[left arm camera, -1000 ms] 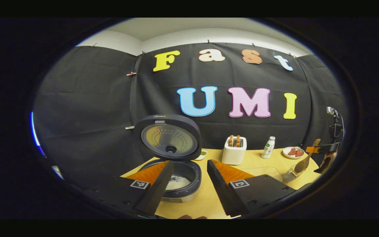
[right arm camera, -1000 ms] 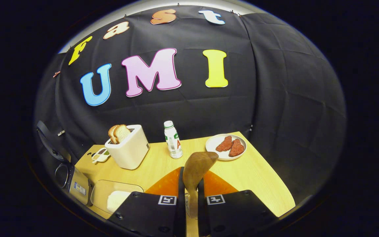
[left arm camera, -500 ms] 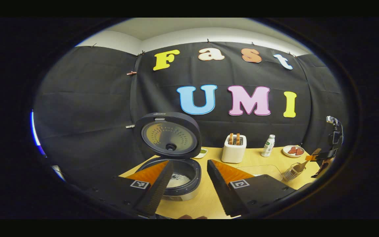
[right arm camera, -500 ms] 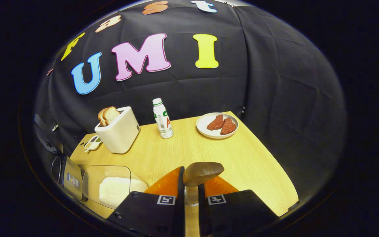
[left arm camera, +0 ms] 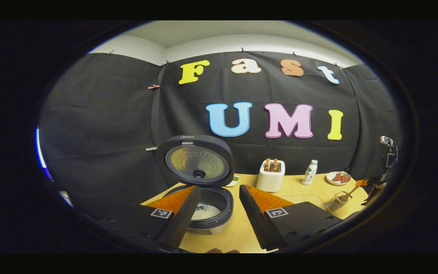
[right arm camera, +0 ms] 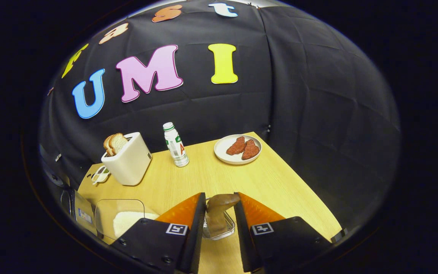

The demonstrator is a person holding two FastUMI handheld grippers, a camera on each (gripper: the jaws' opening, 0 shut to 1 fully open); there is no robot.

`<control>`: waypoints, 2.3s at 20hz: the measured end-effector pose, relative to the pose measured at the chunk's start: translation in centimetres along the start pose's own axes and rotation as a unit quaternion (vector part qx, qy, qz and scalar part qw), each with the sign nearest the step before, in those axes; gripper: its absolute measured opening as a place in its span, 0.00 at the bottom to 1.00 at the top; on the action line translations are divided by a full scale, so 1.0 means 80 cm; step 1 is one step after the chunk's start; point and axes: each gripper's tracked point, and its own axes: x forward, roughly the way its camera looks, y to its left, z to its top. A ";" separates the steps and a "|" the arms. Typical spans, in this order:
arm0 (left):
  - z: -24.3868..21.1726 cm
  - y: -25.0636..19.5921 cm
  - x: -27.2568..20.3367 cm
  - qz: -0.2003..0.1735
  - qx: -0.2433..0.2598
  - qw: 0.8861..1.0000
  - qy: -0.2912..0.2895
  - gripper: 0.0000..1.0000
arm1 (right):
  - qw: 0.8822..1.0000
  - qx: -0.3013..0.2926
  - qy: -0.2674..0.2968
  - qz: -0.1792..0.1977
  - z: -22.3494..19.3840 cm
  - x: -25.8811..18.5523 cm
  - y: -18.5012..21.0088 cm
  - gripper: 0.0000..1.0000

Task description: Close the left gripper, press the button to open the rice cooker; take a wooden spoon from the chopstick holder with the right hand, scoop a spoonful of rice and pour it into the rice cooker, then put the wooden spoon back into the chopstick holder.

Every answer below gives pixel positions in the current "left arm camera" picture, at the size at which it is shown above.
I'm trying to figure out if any speckled rice layer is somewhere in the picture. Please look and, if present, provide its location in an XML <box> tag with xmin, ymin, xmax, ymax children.
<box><xmin>192</xmin><ymin>203</ymin><xmax>222</xmax><ymax>220</ymax></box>

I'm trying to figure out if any white round plate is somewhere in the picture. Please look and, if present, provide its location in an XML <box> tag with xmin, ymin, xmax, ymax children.
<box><xmin>326</xmin><ymin>171</ymin><xmax>352</xmax><ymax>186</ymax></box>

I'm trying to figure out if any computer monitor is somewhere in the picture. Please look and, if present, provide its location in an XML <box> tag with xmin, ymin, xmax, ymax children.
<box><xmin>35</xmin><ymin>127</ymin><xmax>52</xmax><ymax>179</ymax></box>

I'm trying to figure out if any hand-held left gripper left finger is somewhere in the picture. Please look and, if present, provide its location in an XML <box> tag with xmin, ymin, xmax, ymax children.
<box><xmin>97</xmin><ymin>185</ymin><xmax>201</xmax><ymax>251</ymax></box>

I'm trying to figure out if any black backdrop cloth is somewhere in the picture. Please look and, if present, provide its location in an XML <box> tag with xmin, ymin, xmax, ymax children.
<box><xmin>38</xmin><ymin>51</ymin><xmax>402</xmax><ymax>217</ymax></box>

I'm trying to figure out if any white toaster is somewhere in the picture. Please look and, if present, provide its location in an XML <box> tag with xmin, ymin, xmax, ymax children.
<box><xmin>256</xmin><ymin>160</ymin><xmax>286</xmax><ymax>193</ymax></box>

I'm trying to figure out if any wooden spoon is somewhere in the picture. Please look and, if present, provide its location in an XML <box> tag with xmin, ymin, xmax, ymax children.
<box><xmin>339</xmin><ymin>184</ymin><xmax>362</xmax><ymax>203</ymax></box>

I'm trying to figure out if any white drink bottle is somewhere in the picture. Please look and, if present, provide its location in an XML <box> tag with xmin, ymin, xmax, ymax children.
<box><xmin>302</xmin><ymin>159</ymin><xmax>318</xmax><ymax>186</ymax></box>

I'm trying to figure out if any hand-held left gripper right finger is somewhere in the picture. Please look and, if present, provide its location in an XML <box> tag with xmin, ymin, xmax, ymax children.
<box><xmin>239</xmin><ymin>185</ymin><xmax>343</xmax><ymax>252</ymax></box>

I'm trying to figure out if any wire mesh chopstick holder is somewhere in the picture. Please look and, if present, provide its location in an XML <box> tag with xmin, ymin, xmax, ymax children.
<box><xmin>324</xmin><ymin>191</ymin><xmax>352</xmax><ymax>212</ymax></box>

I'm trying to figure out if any dark blue rice cooker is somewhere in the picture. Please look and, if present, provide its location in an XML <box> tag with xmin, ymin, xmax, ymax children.
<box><xmin>157</xmin><ymin>134</ymin><xmax>235</xmax><ymax>235</ymax></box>

